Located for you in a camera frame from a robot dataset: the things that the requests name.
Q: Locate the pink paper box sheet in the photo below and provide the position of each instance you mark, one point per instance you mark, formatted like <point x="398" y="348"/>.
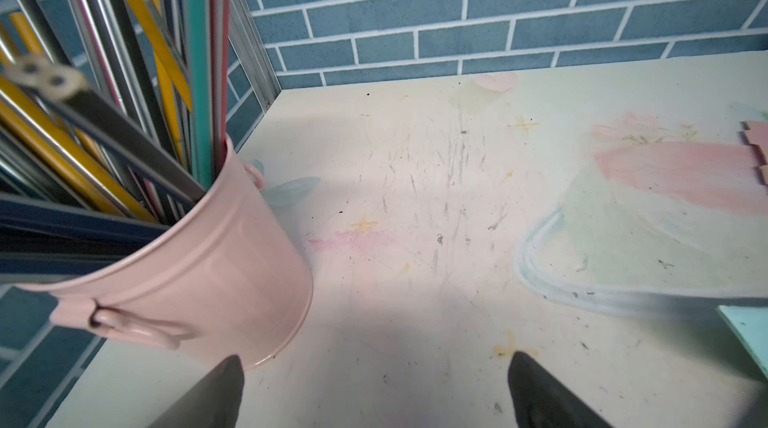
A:
<point x="756" y="135"/>

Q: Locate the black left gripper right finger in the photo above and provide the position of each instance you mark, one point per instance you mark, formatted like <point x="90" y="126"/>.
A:
<point x="540" y="400"/>

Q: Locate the pink metal pencil bucket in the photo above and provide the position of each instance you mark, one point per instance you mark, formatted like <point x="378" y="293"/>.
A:
<point x="225" y="280"/>

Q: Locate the mint green paper box sheet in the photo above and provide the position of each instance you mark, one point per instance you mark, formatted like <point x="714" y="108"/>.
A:
<point x="749" y="324"/>

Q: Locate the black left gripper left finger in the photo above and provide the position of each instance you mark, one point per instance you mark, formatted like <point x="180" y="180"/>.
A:
<point x="214" y="401"/>

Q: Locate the bundle of colored pencils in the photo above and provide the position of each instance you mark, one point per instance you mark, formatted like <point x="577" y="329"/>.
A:
<point x="95" y="167"/>

